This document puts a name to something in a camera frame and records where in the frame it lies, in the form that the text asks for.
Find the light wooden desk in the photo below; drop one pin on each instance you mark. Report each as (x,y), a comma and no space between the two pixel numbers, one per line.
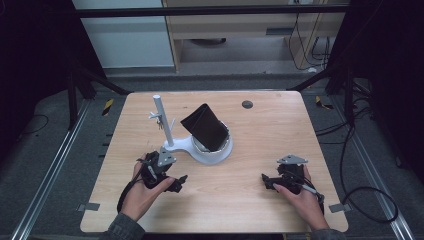
(240,25)

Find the black leather wallet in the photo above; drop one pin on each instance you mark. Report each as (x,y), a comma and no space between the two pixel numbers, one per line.
(206,128)

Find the yellow black striped tape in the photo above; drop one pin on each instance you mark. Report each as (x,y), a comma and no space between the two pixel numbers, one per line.
(321,102)
(107,107)

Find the white cabinet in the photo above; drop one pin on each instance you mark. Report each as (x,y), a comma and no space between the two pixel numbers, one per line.
(126,40)

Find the person's left hand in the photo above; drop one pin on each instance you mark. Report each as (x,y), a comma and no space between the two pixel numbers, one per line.
(143,196)

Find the grey round table grommet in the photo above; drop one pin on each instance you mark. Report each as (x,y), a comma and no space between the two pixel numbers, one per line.
(247,104)

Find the white stand with tray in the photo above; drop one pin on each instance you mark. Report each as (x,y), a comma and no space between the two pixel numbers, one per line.
(186,145)

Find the person's right hand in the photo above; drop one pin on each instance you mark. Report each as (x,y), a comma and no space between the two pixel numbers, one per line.
(305,203)

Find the black metal stand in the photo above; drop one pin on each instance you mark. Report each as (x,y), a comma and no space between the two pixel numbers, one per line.
(72,96)
(349,96)

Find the black curtain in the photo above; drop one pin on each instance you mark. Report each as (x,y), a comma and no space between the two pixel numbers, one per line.
(393,66)
(33,66)

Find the grey tape strip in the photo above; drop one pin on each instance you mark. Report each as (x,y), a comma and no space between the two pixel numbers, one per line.
(89,207)
(340,207)

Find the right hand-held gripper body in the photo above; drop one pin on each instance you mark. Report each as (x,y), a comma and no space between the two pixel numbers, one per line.
(290,173)

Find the aluminium floor rail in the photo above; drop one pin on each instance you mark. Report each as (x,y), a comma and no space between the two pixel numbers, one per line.
(376,176)
(50,170)

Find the small bunch of keys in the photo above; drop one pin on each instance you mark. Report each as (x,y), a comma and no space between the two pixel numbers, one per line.
(160,124)

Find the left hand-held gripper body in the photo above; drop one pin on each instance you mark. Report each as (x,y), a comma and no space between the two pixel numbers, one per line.
(154,170)

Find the black horizontal frame bar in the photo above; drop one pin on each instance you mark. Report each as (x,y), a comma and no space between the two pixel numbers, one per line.
(206,11)

